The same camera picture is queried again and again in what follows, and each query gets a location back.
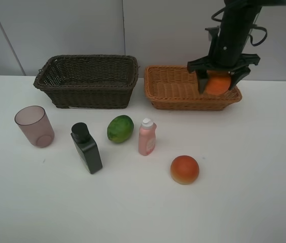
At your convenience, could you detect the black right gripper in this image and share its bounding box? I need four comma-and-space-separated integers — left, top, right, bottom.
187, 24, 260, 93

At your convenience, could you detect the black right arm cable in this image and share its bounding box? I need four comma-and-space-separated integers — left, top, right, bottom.
210, 6, 268, 47

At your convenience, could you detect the black bottle green label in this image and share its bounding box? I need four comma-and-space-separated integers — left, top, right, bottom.
70, 123, 103, 174

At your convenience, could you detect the orange mandarin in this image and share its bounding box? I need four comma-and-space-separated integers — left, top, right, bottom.
205, 70, 231, 96

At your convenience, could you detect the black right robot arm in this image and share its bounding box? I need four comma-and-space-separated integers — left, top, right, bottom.
187, 1, 286, 94

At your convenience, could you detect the light brown wicker basket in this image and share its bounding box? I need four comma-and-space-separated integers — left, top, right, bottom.
144, 65, 242, 111

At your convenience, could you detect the translucent pink plastic cup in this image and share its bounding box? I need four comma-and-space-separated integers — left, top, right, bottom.
14, 105, 55, 148

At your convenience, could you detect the pink bottle white cap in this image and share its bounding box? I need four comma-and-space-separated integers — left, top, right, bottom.
138, 118, 157, 156

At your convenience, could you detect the red orange round fruit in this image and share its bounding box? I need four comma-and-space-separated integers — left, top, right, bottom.
170, 155, 199, 185

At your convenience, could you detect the dark brown wicker basket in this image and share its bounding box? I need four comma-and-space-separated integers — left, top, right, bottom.
33, 55, 138, 109

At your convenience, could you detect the green mango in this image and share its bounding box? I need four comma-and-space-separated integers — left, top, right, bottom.
107, 115, 134, 143

